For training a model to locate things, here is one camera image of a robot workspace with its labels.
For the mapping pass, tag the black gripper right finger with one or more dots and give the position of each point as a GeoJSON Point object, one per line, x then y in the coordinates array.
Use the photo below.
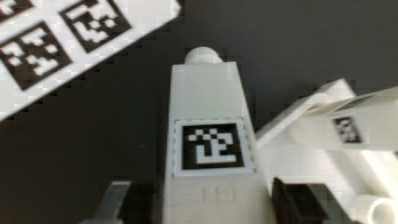
{"type": "Point", "coordinates": [306, 204]}

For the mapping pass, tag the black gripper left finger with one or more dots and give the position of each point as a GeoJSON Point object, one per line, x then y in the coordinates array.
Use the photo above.
{"type": "Point", "coordinates": [127, 204]}

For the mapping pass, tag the white desk top tray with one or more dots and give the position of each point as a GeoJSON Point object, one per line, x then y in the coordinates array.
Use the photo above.
{"type": "Point", "coordinates": [356, 171]}

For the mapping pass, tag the white desk leg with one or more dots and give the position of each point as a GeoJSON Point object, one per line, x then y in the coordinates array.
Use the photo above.
{"type": "Point", "coordinates": [216, 191]}
{"type": "Point", "coordinates": [352, 124]}

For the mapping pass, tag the white desk leg front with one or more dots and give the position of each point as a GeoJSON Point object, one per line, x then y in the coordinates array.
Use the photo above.
{"type": "Point", "coordinates": [352, 124]}

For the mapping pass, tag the white paper marker sheet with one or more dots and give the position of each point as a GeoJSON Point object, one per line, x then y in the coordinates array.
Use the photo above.
{"type": "Point", "coordinates": [61, 35]}

